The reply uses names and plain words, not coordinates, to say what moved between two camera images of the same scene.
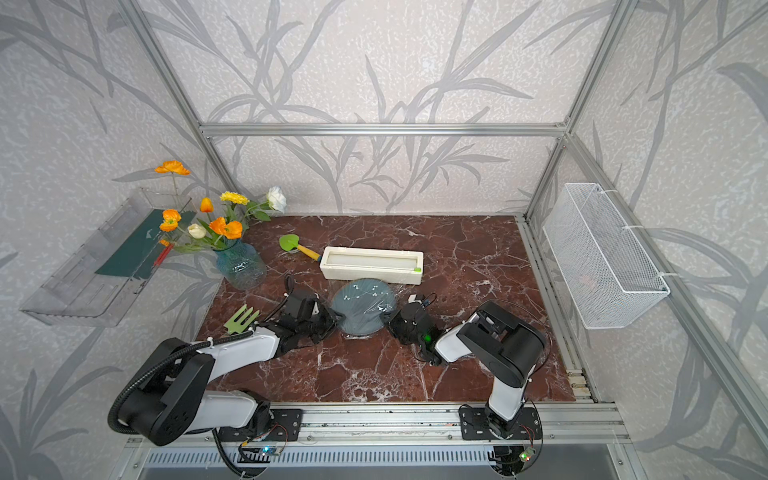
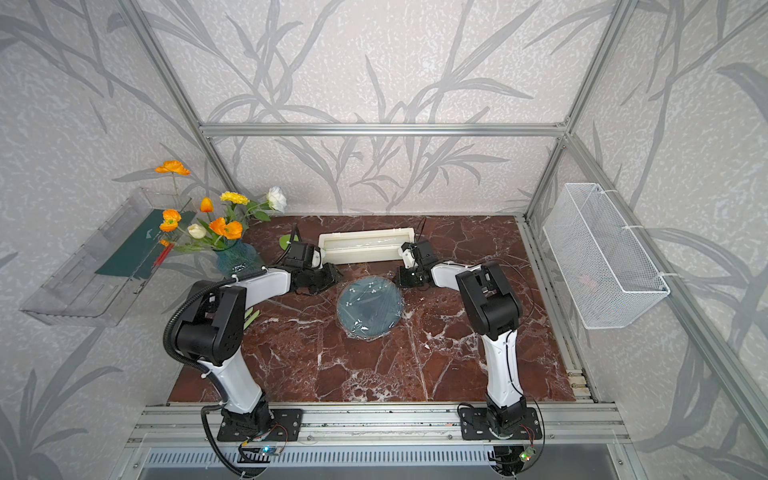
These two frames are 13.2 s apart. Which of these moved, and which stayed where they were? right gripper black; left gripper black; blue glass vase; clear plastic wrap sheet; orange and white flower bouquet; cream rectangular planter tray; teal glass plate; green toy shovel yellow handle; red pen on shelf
Moved: cream rectangular planter tray; right gripper black; left gripper black
Stayed: orange and white flower bouquet; green toy shovel yellow handle; teal glass plate; clear plastic wrap sheet; blue glass vase; red pen on shelf
